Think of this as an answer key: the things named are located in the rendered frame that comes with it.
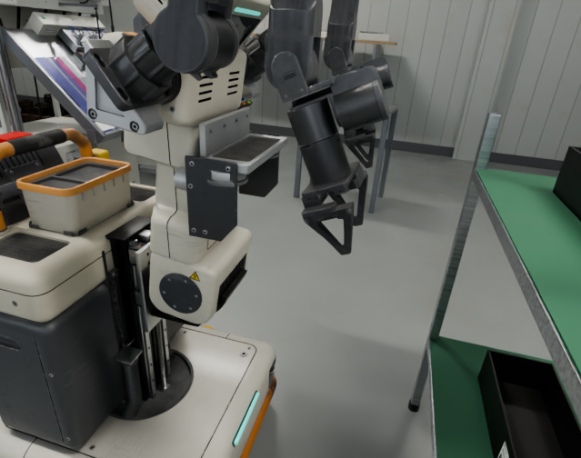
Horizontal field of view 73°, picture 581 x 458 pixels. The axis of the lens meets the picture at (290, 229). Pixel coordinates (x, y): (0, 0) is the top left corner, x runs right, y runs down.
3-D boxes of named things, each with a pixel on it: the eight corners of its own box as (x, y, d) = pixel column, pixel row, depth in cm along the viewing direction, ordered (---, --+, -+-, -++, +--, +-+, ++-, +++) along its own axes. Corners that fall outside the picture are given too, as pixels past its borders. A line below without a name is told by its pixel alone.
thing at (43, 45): (127, 77, 265) (131, 72, 263) (47, 86, 207) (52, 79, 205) (91, 37, 260) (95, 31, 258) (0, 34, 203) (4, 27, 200)
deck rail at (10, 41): (100, 143, 213) (105, 135, 210) (97, 144, 211) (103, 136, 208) (0, 35, 203) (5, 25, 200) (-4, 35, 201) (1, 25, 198)
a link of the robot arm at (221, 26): (159, 37, 58) (136, 36, 53) (209, -9, 53) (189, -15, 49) (195, 94, 60) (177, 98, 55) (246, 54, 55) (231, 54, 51)
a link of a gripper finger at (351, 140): (383, 159, 95) (373, 121, 92) (384, 165, 88) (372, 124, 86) (355, 167, 97) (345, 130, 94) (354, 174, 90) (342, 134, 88)
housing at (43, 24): (95, 44, 262) (105, 27, 255) (33, 43, 219) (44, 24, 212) (86, 34, 260) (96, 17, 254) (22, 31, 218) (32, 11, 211)
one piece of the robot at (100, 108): (86, 119, 60) (83, 38, 54) (108, 114, 64) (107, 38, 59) (145, 136, 58) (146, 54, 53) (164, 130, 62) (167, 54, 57)
